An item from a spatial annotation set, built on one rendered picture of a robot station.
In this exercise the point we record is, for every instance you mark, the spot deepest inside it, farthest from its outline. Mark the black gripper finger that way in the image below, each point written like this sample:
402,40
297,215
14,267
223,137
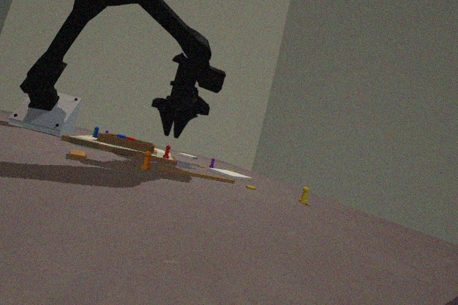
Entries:
181,119
167,120

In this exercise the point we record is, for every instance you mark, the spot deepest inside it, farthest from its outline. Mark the orange pawn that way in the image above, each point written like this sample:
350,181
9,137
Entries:
146,160

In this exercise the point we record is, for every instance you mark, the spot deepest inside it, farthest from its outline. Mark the dark red pawn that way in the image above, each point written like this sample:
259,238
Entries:
167,152

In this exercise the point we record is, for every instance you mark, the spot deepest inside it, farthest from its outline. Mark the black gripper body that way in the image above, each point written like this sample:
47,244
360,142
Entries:
181,98

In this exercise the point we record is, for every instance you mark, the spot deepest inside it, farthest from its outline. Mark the brown flat bar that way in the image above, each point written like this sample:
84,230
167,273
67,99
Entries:
196,174

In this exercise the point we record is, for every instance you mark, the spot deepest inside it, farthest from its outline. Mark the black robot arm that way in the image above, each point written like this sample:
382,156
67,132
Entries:
40,80

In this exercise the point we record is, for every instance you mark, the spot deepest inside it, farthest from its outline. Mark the yellow pawn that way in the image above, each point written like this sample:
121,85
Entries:
304,195

